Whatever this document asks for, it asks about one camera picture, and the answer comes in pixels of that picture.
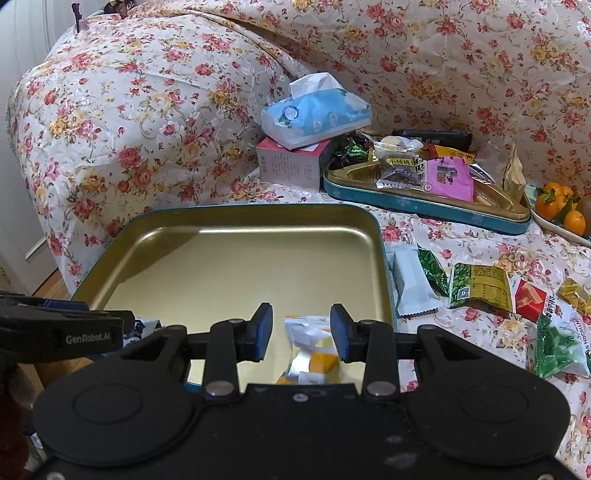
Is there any clear cookie packet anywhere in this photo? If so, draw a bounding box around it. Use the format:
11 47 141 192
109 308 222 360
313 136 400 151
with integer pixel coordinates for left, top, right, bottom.
373 135 423 162

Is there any orange snack packet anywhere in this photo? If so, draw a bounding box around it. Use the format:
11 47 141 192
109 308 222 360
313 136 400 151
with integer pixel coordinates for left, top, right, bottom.
425 143 478 162

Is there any green foil candy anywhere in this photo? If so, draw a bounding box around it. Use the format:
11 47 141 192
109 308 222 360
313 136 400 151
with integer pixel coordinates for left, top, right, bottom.
418 248 450 296

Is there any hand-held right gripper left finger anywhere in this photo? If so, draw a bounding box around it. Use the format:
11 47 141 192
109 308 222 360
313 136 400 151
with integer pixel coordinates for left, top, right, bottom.
117 303 273 399

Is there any teal gold tin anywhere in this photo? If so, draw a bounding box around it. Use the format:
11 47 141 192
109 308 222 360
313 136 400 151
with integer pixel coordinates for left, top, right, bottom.
322 161 532 236

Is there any clear plastic wrapper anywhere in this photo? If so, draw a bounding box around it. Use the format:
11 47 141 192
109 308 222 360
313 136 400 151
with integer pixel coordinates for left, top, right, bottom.
475 138 509 185

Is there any pink cardboard box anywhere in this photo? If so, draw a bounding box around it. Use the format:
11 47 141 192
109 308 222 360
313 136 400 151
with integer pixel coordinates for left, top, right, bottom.
255 136 333 192

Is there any blue tissue pack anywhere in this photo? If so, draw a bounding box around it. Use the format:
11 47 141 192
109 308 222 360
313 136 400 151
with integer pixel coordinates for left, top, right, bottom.
261 73 371 151

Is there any gold metal tray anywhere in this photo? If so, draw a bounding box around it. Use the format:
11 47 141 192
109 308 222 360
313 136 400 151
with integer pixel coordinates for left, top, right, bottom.
69 203 398 388

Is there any dark brown object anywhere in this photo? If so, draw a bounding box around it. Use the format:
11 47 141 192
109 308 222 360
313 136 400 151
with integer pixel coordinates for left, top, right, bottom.
104 0 134 19

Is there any white fruit plate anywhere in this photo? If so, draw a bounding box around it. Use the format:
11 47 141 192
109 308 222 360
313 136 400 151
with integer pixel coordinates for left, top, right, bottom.
531 185 591 250

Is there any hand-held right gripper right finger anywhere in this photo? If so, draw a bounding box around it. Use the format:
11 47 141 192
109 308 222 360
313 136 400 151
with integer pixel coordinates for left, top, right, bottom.
330 303 481 399

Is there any gold foil candy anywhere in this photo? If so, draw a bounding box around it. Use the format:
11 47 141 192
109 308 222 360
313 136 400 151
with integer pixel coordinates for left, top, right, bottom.
556 278 591 319

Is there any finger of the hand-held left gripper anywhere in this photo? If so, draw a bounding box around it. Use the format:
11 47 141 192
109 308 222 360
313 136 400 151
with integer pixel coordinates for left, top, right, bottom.
0 311 136 363
0 296 88 315

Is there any green yellow snack packet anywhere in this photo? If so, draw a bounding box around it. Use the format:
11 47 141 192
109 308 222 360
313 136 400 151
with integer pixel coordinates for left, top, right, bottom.
448 263 514 313

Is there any pile of foil candies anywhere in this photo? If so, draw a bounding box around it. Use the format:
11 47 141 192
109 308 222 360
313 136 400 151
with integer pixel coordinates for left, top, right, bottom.
330 131 377 169

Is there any black remote control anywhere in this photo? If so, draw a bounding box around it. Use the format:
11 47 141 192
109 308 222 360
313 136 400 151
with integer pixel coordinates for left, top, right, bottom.
392 128 474 151

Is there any plain white snack packet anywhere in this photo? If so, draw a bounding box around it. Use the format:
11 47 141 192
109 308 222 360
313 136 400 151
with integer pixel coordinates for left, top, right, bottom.
387 244 443 318

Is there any red snack packet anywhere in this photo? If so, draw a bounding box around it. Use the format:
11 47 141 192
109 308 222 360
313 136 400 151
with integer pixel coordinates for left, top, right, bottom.
512 278 550 323

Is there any pink snack packet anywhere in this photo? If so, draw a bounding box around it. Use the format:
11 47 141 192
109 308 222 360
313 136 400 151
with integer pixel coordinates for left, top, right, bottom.
424 156 475 202

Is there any beige paper bag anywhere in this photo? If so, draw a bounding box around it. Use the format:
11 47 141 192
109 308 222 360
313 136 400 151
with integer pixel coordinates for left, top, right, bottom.
502 143 527 201

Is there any green white snack packet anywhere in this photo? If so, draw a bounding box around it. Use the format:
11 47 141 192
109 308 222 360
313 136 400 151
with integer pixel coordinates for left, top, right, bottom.
533 295 589 379

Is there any brown snack packet yellow label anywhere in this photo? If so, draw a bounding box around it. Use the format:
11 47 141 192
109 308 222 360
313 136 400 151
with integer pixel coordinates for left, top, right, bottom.
376 157 428 191

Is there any yellow white snack packet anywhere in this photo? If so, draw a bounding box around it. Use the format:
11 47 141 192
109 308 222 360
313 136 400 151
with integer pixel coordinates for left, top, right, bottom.
276 315 340 386

